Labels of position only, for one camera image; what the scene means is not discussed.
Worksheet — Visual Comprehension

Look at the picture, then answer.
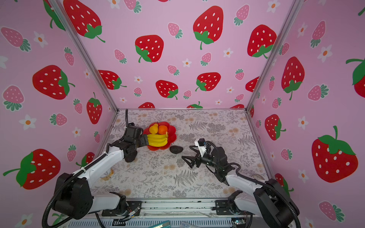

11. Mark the dark fake avocado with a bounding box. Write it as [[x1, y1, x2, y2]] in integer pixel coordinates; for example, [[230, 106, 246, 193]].
[[169, 145, 183, 154]]

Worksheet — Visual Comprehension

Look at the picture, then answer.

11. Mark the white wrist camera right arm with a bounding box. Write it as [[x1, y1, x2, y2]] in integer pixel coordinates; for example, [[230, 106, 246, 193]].
[[194, 138, 207, 157]]

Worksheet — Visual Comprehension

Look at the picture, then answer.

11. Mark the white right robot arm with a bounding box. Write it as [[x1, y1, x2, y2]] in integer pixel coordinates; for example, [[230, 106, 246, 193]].
[[182, 138, 301, 228]]

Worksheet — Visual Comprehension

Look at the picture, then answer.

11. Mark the right aluminium corner post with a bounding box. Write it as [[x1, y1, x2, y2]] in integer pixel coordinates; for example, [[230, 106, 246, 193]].
[[246, 0, 304, 113]]

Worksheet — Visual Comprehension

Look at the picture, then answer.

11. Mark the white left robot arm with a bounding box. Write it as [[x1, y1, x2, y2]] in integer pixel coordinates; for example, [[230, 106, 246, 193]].
[[41, 123, 148, 228]]

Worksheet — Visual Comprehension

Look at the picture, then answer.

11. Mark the yellow fake lemon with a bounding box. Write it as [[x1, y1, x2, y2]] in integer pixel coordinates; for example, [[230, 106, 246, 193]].
[[149, 123, 159, 135]]

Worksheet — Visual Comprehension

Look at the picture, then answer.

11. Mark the aluminium corner frame post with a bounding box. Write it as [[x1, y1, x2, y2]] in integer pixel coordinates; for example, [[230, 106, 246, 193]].
[[49, 0, 118, 113]]

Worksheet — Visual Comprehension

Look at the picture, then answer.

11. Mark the yellow fake banana bunch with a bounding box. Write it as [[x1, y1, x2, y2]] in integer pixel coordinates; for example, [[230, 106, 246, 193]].
[[147, 132, 169, 147]]

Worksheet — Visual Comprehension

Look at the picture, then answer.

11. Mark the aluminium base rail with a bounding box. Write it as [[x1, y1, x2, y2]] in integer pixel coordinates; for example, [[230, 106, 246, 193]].
[[61, 199, 257, 228]]

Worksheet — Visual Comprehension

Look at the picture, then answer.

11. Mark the red flower-shaped fruit bowl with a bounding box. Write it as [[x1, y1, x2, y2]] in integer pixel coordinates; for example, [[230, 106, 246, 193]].
[[144, 122, 177, 151]]

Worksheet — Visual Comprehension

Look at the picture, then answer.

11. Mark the fake orange fruit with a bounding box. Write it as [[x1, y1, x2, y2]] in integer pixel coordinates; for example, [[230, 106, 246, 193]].
[[158, 125, 168, 135]]

